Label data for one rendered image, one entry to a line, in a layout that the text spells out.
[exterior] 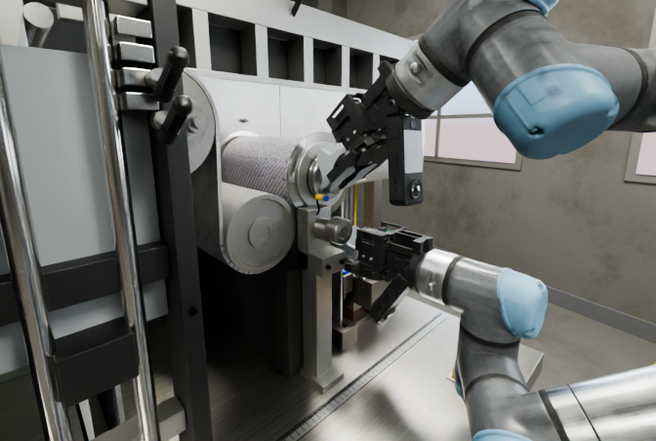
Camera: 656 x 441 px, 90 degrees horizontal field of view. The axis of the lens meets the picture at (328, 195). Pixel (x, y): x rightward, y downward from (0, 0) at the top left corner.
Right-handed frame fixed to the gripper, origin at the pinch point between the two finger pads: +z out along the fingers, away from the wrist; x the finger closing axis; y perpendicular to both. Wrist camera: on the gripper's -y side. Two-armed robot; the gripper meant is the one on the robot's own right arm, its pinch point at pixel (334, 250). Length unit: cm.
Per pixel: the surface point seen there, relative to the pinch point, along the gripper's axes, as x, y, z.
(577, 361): -177, -109, -23
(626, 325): -235, -104, -39
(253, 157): 11.8, 18.4, 9.5
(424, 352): -9.2, -19.2, -15.7
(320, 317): 10.4, -7.0, -7.2
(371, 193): -71, -5, 47
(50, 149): 41.7, 22.2, -12.6
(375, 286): -5.0, -7.1, -6.5
